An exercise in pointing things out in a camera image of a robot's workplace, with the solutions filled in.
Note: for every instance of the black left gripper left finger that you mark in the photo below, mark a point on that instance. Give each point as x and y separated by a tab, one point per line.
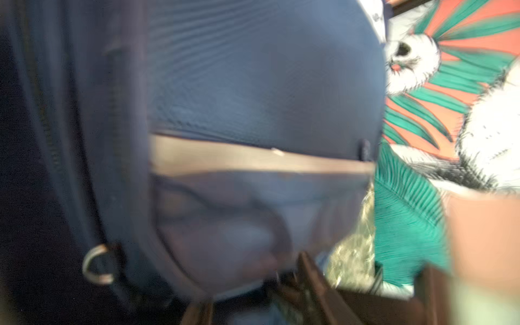
198	313

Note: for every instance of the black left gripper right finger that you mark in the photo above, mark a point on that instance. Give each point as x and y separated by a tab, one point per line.
321	303

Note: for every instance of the navy blue school backpack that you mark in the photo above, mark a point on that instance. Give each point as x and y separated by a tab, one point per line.
160	153

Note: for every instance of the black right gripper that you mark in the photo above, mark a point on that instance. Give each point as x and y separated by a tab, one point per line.
430	303

